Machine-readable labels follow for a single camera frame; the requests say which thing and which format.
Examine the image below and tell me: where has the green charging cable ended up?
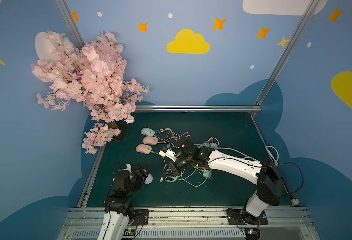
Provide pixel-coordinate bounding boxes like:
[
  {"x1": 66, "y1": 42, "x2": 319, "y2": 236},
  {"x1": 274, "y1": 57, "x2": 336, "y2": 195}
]
[{"x1": 151, "y1": 151, "x2": 213, "y2": 188}]

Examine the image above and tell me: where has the lilac wireless mouse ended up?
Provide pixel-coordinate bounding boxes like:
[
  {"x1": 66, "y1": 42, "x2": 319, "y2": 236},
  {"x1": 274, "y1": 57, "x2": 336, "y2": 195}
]
[{"x1": 144, "y1": 174, "x2": 153, "y2": 185}]

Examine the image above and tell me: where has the teal charger with green cable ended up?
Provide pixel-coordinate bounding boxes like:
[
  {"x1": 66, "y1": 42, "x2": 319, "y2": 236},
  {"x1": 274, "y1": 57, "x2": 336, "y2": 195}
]
[{"x1": 202, "y1": 169, "x2": 213, "y2": 180}]

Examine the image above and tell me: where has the pink wireless mouse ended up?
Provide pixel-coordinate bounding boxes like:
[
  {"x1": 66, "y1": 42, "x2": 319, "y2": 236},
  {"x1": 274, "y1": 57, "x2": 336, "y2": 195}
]
[
  {"x1": 136, "y1": 144, "x2": 152, "y2": 155},
  {"x1": 143, "y1": 136, "x2": 159, "y2": 146}
]

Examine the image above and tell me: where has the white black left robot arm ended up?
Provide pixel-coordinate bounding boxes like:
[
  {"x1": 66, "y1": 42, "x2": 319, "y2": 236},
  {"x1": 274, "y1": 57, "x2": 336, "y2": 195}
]
[{"x1": 98, "y1": 168, "x2": 150, "y2": 240}]

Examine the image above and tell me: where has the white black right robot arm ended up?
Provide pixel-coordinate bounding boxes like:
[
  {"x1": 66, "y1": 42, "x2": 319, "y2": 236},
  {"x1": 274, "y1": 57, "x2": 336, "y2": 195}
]
[{"x1": 159, "y1": 138, "x2": 284, "y2": 220}]

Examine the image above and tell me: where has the teal power strip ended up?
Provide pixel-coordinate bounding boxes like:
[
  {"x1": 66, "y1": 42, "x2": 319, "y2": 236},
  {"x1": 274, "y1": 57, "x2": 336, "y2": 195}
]
[{"x1": 197, "y1": 143, "x2": 218, "y2": 149}]

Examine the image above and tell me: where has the pink cherry blossom tree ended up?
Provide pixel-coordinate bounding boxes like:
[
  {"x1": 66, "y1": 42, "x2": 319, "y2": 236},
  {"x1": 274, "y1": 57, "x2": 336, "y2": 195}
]
[{"x1": 32, "y1": 31, "x2": 149, "y2": 155}]

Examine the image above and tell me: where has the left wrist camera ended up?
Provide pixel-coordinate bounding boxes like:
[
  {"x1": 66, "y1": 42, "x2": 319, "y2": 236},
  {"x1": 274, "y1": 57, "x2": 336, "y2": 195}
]
[{"x1": 123, "y1": 164, "x2": 132, "y2": 173}]

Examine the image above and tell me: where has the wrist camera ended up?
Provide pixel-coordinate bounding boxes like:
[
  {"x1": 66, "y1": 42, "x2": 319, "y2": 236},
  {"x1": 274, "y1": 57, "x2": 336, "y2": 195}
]
[
  {"x1": 123, "y1": 164, "x2": 132, "y2": 173},
  {"x1": 159, "y1": 145, "x2": 177, "y2": 162}
]

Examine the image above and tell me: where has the pink charging cable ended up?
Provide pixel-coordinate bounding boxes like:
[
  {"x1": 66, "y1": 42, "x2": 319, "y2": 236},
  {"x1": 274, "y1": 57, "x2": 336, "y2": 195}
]
[{"x1": 154, "y1": 128, "x2": 220, "y2": 151}]

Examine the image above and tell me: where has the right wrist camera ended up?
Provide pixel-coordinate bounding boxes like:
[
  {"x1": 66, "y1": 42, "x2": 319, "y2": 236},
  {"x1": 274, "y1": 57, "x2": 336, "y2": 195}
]
[{"x1": 159, "y1": 145, "x2": 177, "y2": 162}]

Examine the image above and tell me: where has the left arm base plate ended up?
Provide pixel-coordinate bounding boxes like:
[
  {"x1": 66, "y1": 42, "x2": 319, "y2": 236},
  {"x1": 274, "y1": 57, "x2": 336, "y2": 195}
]
[{"x1": 107, "y1": 209, "x2": 150, "y2": 226}]

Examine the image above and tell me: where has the pale green wireless mouse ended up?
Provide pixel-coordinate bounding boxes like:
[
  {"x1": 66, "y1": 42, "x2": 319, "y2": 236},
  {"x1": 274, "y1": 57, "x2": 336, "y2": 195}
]
[{"x1": 141, "y1": 128, "x2": 155, "y2": 137}]

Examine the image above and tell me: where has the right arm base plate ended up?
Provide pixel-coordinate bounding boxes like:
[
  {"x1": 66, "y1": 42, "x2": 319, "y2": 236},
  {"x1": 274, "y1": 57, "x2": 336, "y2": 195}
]
[{"x1": 226, "y1": 208, "x2": 269, "y2": 226}]

